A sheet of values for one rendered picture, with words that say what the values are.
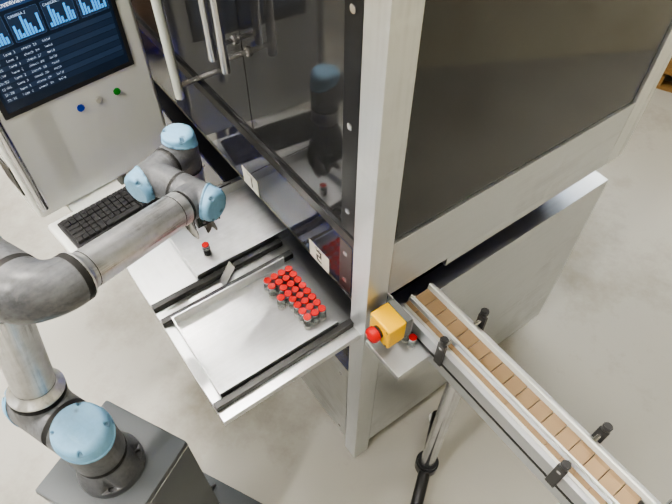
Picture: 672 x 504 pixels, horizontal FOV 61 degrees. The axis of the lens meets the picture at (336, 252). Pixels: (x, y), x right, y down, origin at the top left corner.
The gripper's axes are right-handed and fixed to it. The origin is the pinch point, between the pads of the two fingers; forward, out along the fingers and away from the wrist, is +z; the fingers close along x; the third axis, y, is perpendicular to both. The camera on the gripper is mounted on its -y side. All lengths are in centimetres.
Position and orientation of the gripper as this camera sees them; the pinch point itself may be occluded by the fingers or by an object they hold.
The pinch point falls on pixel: (201, 229)
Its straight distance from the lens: 159.2
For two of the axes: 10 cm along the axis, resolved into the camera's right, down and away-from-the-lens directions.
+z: -0.1, 6.3, 7.8
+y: 5.9, 6.3, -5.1
